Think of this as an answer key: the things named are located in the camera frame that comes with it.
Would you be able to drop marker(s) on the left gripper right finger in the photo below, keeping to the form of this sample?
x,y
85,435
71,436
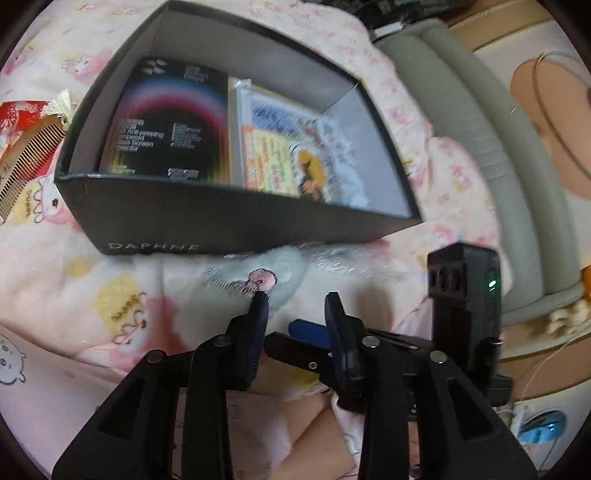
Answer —
x,y
346,335

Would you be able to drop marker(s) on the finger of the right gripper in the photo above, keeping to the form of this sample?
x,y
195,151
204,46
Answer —
x,y
309,332
302,355

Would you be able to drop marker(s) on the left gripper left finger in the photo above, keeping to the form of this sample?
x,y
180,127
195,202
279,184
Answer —
x,y
246,334

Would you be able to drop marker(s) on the red cartoon card pack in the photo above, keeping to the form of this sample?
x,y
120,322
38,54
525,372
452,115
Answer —
x,y
275,163

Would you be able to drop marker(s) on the black screen protector box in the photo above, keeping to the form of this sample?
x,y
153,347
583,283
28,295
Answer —
x,y
171,121

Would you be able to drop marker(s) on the wooden comb with tassel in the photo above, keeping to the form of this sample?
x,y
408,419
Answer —
x,y
31,132

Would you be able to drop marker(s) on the white fluffy hair clip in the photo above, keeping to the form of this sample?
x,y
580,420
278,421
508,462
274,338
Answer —
x,y
263,276

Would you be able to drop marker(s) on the blue plastic clip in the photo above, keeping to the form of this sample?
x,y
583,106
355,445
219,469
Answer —
x,y
544,427

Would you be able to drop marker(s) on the Shin-chan dotted board pack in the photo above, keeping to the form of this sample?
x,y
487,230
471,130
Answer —
x,y
261,108

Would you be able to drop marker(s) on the pink cartoon print blanket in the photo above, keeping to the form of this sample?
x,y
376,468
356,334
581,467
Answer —
x,y
73,305

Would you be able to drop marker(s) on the grey-green sofa cushion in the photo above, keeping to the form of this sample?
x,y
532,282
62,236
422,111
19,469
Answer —
x,y
465,101

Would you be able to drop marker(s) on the black cardboard storage box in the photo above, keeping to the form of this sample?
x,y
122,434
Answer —
x,y
129,214

